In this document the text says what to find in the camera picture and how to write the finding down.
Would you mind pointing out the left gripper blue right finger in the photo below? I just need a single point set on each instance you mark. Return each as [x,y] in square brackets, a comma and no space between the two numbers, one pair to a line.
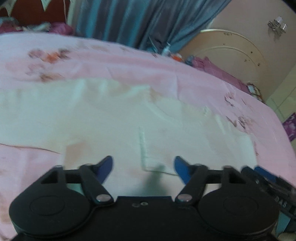
[194,178]

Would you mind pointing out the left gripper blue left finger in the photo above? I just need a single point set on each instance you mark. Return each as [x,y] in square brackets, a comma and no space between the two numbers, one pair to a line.
[92,179]

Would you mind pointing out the white small garment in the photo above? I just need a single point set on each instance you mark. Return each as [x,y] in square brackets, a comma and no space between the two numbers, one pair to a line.
[87,119]

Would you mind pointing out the patterned pillow corner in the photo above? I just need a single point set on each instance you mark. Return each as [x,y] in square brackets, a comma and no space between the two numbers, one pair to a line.
[255,92]

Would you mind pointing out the magenta blanket by cream headboard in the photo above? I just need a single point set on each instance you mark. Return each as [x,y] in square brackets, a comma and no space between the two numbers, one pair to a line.
[207,66]

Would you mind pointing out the orange small box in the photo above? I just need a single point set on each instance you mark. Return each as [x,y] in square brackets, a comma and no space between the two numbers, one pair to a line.
[177,57]

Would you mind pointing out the white pump bottle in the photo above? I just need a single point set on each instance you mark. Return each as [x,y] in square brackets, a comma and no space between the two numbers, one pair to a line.
[166,50]

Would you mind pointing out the cream round headboard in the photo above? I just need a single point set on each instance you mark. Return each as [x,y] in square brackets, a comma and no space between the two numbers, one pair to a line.
[234,54]

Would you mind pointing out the pink floral bed sheet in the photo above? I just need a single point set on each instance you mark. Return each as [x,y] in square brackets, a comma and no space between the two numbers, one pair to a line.
[27,59]

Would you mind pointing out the magenta bedding by red headboard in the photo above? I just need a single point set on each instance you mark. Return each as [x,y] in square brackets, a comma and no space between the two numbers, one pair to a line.
[55,28]

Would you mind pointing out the blue-grey curtain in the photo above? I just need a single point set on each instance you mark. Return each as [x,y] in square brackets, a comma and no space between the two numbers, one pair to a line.
[146,25]

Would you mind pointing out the red scalloped headboard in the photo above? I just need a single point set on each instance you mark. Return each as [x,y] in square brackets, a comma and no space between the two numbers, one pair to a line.
[33,12]

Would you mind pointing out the purple patterned wall tile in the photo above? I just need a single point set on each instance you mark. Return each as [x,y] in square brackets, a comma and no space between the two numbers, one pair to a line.
[290,126]

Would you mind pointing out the silver wall hook fixture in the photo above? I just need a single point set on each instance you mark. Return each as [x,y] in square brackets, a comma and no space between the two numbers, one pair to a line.
[278,25]

